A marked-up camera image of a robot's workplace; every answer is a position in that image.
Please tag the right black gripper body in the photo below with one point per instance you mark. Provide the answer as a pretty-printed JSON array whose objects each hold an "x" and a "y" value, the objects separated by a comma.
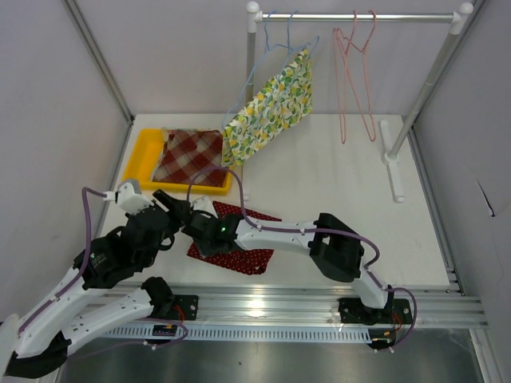
[{"x": 207, "y": 247}]

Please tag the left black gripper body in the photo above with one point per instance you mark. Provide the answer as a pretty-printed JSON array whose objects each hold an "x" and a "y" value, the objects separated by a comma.
[{"x": 150, "y": 257}]

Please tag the red polka dot cloth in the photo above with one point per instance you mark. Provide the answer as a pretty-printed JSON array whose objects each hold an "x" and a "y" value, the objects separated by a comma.
[{"x": 253, "y": 262}]

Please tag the lemon print skirt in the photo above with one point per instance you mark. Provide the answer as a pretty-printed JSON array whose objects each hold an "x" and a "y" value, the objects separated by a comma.
[{"x": 283, "y": 101}]

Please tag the blue wire hanger front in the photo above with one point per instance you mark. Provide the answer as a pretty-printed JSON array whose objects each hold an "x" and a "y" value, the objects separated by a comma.
[{"x": 254, "y": 62}]

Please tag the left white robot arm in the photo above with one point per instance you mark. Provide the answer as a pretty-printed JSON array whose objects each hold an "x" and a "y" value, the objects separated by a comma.
[{"x": 56, "y": 328}]

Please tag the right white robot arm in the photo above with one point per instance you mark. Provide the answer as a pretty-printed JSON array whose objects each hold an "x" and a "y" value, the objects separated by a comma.
[{"x": 332, "y": 246}]

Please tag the red checkered cloth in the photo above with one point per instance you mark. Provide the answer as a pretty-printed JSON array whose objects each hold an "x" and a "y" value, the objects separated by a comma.
[{"x": 185, "y": 153}]

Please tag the yellow plastic tray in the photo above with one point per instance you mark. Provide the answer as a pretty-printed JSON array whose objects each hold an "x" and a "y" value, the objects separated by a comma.
[{"x": 142, "y": 163}]

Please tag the silver clothes rack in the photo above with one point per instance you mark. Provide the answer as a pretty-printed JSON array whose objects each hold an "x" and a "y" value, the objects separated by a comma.
[{"x": 457, "y": 21}]

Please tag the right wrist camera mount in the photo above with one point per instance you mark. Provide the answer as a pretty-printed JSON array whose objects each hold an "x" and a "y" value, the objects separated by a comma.
[{"x": 204, "y": 204}]

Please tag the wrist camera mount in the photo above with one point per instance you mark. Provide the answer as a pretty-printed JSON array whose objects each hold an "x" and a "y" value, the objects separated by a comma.
[
  {"x": 129, "y": 197},
  {"x": 204, "y": 204}
]

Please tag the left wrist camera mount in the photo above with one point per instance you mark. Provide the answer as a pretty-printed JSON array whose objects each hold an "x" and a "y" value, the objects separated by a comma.
[{"x": 129, "y": 197}]

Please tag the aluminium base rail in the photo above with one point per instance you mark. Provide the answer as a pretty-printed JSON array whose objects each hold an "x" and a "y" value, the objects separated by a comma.
[{"x": 263, "y": 313}]

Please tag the pink wire hanger right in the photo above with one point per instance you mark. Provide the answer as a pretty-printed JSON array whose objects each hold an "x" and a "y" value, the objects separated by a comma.
[{"x": 366, "y": 114}]

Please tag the pink wire hanger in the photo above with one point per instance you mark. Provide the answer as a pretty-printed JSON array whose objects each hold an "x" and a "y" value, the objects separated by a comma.
[
  {"x": 341, "y": 46},
  {"x": 366, "y": 114}
]

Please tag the pink wire hanger left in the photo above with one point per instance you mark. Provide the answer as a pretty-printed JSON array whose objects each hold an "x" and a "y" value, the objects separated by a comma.
[{"x": 341, "y": 46}]

